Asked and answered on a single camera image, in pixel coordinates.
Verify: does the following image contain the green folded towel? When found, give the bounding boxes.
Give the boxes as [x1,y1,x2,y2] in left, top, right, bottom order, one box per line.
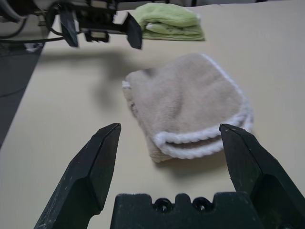
[132,2,205,42]

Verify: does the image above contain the black left wrist camera cable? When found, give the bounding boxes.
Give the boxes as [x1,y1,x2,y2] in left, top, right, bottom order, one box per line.
[0,14,66,44]

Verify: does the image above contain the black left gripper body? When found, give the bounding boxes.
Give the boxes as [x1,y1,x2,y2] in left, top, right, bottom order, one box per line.
[78,0,126,43]

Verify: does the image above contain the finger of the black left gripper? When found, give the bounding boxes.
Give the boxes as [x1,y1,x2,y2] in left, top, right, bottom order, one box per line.
[123,12,143,50]
[60,10,79,48]

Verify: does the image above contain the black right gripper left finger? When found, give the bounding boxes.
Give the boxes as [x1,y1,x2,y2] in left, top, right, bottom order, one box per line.
[33,123,122,229]

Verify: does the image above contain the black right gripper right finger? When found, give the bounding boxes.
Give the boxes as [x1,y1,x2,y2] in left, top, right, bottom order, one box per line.
[218,123,305,229]

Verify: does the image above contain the beige towel with white trim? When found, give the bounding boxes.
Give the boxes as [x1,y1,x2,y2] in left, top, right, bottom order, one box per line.
[121,52,254,164]

